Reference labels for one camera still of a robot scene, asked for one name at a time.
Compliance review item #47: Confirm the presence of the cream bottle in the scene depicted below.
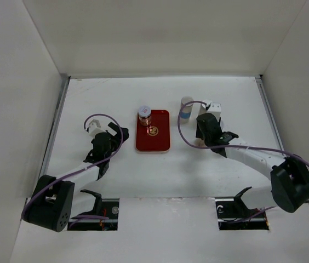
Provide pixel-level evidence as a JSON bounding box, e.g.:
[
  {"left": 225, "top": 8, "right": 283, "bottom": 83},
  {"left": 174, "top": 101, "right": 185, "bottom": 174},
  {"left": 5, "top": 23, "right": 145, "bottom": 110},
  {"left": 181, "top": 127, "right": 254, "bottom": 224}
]
[{"left": 194, "top": 138, "right": 206, "bottom": 147}]

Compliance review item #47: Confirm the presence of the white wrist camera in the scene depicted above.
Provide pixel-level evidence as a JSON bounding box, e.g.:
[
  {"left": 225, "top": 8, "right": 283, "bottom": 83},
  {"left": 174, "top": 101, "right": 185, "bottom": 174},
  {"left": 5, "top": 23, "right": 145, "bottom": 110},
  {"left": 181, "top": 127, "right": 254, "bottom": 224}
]
[
  {"left": 198, "top": 100, "right": 222, "bottom": 120},
  {"left": 87, "top": 119, "right": 106, "bottom": 138}
]

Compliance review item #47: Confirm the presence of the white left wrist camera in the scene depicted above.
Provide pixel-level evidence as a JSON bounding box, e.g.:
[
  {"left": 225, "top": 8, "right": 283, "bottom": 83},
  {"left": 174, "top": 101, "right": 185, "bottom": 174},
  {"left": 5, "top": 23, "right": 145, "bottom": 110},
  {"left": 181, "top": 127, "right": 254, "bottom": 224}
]
[{"left": 87, "top": 119, "right": 106, "bottom": 138}]

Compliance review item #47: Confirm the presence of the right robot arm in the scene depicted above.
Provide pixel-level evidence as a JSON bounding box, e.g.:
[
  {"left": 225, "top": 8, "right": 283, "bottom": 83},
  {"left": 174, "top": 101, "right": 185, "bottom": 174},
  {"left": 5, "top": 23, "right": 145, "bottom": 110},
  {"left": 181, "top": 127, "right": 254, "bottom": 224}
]
[{"left": 196, "top": 113, "right": 309, "bottom": 217}]

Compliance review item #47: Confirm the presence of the red rectangular tray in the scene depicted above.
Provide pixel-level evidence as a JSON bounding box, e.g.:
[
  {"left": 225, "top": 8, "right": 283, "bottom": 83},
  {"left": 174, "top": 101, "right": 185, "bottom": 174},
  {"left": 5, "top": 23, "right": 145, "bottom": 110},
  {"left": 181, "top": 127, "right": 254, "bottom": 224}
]
[{"left": 135, "top": 110, "right": 171, "bottom": 152}]

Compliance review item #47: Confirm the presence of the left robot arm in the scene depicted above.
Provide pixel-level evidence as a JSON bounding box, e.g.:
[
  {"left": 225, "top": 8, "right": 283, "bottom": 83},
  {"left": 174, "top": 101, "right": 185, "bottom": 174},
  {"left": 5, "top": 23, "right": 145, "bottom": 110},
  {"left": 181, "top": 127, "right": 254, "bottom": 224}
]
[{"left": 21, "top": 122, "right": 129, "bottom": 232}]

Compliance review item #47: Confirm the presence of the glass jar white lid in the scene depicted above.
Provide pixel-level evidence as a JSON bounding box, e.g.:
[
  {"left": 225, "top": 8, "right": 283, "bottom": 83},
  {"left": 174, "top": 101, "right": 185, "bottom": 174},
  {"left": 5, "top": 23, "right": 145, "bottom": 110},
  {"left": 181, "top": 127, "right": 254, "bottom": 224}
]
[{"left": 138, "top": 105, "right": 152, "bottom": 127}]

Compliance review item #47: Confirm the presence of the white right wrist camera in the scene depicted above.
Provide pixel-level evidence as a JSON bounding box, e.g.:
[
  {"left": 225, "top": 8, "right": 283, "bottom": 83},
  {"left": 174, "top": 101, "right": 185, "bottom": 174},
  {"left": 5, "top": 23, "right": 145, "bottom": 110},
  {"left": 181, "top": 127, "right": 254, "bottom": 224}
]
[{"left": 198, "top": 100, "right": 222, "bottom": 120}]

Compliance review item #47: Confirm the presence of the white granule bottle blue label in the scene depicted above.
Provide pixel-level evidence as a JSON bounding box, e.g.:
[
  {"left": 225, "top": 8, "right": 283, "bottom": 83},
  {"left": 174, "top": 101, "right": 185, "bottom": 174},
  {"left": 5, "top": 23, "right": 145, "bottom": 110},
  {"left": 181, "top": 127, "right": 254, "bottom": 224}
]
[{"left": 180, "top": 96, "right": 193, "bottom": 123}]

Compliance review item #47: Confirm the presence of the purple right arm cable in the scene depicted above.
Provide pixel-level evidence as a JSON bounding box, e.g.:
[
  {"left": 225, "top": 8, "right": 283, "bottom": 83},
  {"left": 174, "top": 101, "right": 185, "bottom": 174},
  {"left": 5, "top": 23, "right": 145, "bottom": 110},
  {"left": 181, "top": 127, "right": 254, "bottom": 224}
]
[{"left": 178, "top": 100, "right": 309, "bottom": 220}]

